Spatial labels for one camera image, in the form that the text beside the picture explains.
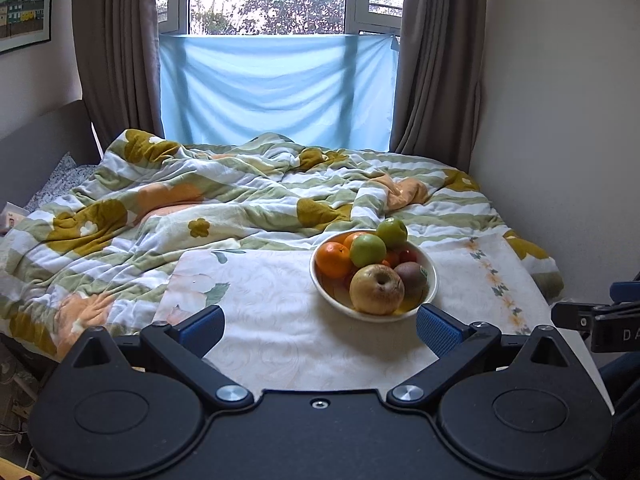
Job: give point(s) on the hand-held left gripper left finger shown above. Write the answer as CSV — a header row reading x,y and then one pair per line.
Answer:
x,y
202,330

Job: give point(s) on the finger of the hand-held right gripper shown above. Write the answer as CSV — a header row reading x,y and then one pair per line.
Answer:
x,y
570,314
626,292

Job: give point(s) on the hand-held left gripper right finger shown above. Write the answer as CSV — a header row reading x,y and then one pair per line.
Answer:
x,y
440,332

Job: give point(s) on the brown kiwi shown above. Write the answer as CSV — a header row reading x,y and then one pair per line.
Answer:
x,y
411,280

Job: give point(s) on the red-yellow apple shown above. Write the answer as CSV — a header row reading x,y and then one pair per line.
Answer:
x,y
376,290

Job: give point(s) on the small red tomato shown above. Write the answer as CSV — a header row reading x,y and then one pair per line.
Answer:
x,y
408,255

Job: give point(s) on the green apple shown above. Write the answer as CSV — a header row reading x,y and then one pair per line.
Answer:
x,y
368,251
392,232

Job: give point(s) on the white ceramic bowl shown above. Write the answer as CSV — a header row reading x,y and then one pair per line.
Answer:
x,y
330,290

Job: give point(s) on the large orange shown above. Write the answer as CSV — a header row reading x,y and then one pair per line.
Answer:
x,y
357,239
333,260

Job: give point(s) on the person's dark blue pants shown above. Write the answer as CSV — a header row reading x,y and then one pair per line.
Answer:
x,y
622,380

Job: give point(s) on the white floral table cloth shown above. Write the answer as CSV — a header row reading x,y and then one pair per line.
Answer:
x,y
280,310

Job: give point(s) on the floral green striped blanket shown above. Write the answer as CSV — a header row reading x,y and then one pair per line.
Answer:
x,y
150,220

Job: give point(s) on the patterned grey pillow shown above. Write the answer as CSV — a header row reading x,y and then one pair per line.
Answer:
x,y
60,180

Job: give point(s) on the small white box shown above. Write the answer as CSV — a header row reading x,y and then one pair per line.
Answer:
x,y
11,217

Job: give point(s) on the yellow cloth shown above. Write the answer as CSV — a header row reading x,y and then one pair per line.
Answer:
x,y
15,472

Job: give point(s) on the grey headboard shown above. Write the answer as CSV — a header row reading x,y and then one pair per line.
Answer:
x,y
45,135

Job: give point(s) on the light blue window cloth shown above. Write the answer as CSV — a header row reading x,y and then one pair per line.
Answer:
x,y
275,90

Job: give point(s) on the brown curtain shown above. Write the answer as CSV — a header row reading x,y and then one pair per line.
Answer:
x,y
115,50
440,60

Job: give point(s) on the framed wall poster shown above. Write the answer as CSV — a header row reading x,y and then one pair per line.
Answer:
x,y
22,5

